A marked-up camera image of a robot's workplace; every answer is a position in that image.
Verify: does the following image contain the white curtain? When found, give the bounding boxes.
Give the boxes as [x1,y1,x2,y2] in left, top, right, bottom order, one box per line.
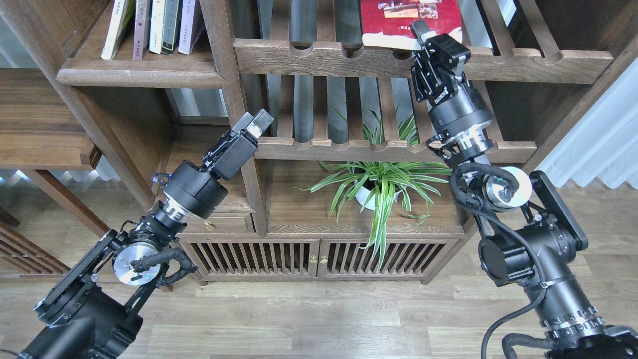
[537,60,638,189]

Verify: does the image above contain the lavender upright book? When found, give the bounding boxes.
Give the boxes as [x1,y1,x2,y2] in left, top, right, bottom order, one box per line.
[178,0,204,54]

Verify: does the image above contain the white upright book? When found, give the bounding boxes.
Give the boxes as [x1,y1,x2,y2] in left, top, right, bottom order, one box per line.
[149,0,166,54]

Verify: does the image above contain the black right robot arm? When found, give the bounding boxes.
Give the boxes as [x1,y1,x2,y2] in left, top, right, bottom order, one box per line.
[411,20,638,359]

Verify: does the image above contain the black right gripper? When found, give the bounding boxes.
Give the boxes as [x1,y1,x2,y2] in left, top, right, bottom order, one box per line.
[410,20,493,153]

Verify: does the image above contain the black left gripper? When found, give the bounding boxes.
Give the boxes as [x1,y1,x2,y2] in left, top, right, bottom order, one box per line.
[153,109,274,220]

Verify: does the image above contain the dark green upright book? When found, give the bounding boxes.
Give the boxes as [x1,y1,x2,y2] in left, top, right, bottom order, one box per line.
[161,0,182,55]

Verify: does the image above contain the green spider plant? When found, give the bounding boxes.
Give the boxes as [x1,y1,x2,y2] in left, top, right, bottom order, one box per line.
[298,107,454,270]

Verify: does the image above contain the maroon book white characters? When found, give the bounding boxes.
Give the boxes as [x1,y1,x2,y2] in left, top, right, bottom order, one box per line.
[132,0,152,61]

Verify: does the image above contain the red book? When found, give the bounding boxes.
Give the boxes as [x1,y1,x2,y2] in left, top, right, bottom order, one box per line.
[359,0,463,50]

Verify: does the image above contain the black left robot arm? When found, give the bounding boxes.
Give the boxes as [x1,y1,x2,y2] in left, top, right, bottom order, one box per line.
[17,109,273,359]

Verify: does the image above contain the yellow-green book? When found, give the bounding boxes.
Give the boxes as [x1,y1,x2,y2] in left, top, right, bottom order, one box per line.
[102,0,135,60]

